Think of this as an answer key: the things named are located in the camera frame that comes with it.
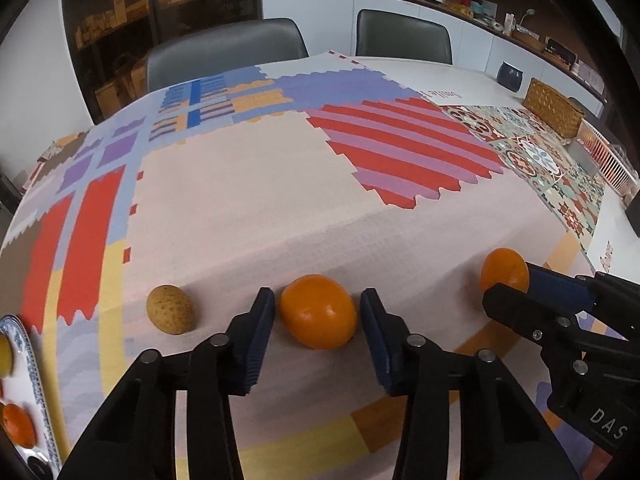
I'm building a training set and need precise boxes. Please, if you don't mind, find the white sideboard cabinet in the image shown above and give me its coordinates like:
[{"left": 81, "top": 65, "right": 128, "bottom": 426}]
[{"left": 260, "top": 0, "right": 608, "bottom": 106}]

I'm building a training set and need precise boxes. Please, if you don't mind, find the wicker basket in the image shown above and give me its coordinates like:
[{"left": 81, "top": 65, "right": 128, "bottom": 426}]
[{"left": 521, "top": 78, "right": 586, "bottom": 140}]

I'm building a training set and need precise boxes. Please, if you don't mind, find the grey narrow chair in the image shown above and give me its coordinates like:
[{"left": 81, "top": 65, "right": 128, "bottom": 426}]
[{"left": 355, "top": 9, "right": 453, "bottom": 66}]

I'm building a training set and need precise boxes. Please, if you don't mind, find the round orange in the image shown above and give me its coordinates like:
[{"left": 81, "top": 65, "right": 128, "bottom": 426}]
[{"left": 480, "top": 247, "right": 530, "bottom": 295}]

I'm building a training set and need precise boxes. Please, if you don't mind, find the white slatted plastic basket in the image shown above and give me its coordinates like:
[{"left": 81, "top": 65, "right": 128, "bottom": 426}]
[{"left": 575, "top": 122, "right": 640, "bottom": 196}]

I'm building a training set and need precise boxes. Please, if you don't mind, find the tile-patterned cloth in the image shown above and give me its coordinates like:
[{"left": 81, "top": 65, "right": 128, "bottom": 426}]
[{"left": 440, "top": 104, "right": 621, "bottom": 251}]

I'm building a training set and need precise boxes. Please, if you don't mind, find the small mandarin orange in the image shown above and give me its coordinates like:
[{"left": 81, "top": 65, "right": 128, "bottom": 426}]
[{"left": 0, "top": 402, "right": 38, "bottom": 450}]

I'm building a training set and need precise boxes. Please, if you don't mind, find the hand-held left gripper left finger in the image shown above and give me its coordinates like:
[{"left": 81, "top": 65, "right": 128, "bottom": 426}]
[{"left": 57, "top": 287, "right": 277, "bottom": 480}]

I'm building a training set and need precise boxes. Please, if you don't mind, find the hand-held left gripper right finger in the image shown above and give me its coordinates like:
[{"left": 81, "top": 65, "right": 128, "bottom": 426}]
[{"left": 360, "top": 287, "right": 583, "bottom": 480}]

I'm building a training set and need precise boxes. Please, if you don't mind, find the grey wide chair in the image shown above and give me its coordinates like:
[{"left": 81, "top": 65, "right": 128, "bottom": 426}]
[{"left": 146, "top": 17, "right": 310, "bottom": 93}]

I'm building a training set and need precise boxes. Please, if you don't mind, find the blue and white plate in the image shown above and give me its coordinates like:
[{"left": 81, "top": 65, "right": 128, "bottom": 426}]
[{"left": 0, "top": 314, "right": 62, "bottom": 471}]

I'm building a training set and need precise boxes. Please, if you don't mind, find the smooth oval orange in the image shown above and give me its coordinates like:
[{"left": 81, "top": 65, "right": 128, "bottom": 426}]
[{"left": 279, "top": 274, "right": 358, "bottom": 351}]

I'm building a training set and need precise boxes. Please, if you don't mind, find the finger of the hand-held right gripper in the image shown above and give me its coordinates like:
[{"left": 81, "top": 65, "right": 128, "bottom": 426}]
[
  {"left": 482, "top": 284, "right": 601, "bottom": 386},
  {"left": 527, "top": 265, "right": 640, "bottom": 341}
]

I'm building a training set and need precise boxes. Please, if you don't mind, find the dark glass cabinet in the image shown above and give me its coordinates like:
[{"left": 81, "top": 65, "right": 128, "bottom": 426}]
[{"left": 60, "top": 0, "right": 263, "bottom": 126}]

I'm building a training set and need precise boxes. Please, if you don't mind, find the small tan speckled fruit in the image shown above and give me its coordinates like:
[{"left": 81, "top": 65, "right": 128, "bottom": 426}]
[{"left": 146, "top": 284, "right": 196, "bottom": 335}]

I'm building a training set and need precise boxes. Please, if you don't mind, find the patchwork colourful tablecloth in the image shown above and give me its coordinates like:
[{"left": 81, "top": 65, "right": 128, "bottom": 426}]
[{"left": 0, "top": 65, "right": 608, "bottom": 480}]

